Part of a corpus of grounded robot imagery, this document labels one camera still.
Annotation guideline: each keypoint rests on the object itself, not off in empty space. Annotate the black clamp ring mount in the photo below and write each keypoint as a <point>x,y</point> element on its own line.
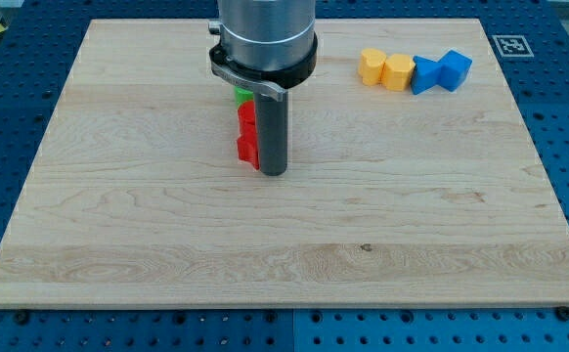
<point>267,67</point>

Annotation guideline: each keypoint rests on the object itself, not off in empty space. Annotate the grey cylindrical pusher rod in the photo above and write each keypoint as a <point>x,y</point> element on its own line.
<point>271,120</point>

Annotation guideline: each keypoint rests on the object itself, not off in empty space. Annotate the red block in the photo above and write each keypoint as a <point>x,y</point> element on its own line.
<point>246,113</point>
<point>247,145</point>

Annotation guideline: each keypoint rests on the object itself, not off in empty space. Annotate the green block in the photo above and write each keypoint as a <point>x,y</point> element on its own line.
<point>242,96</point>

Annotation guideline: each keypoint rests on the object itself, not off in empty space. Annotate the yellow heart block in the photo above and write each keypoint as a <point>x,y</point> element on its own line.
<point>371,65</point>

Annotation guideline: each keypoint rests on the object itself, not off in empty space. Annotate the yellow hexagon block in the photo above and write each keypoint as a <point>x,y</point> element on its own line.
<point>398,71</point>

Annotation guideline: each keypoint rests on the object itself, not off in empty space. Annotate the wooden board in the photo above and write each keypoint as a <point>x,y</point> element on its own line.
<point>136,198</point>

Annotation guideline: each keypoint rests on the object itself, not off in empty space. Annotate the blue triangle block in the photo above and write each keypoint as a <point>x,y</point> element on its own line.
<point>425,75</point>

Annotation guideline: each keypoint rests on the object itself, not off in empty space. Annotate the blue cube block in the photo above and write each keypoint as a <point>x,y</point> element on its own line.
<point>454,70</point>

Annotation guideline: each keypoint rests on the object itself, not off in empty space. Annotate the fiducial marker tag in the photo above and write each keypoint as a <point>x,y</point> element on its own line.
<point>512,46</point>

